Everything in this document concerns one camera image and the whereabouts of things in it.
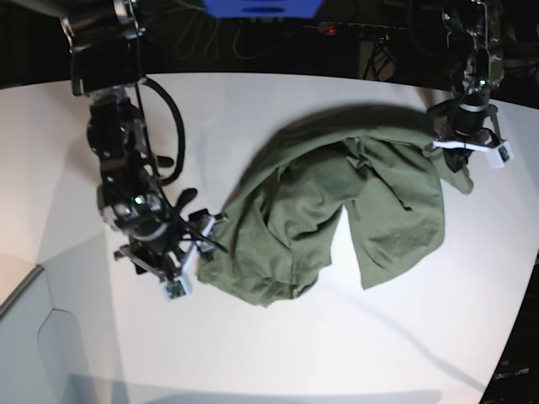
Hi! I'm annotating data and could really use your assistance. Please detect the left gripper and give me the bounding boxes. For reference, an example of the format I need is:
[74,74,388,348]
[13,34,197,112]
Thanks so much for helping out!
[427,97,502,173]

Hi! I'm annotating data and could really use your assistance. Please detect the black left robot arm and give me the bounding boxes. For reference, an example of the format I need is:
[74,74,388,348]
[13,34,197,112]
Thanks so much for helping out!
[428,1,512,173]

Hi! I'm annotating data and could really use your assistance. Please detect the black tangled cables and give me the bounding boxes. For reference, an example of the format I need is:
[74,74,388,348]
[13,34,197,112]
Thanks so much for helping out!
[361,37,401,82]

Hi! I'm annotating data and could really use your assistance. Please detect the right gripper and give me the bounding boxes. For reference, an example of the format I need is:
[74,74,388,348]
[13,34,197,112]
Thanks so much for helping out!
[113,210,228,281]

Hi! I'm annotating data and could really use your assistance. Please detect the blue plastic bin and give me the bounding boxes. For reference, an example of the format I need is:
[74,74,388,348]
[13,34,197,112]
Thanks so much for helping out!
[203,0,323,19]

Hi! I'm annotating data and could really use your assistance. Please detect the white power strip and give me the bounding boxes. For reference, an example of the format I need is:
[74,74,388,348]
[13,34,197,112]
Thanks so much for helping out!
[317,22,408,40]

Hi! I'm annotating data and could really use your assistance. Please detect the white looped cable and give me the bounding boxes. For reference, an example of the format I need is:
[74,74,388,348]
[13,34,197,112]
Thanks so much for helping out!
[175,16,224,65]

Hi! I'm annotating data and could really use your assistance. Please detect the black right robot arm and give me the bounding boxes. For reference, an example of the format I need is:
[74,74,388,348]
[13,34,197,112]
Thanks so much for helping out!
[61,1,219,285]

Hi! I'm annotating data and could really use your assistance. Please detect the green t-shirt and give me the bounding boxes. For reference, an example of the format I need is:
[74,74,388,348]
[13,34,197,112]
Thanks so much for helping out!
[197,125,473,306]

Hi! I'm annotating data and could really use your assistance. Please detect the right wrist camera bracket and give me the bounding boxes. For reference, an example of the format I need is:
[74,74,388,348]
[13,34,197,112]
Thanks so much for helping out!
[163,229,214,300]

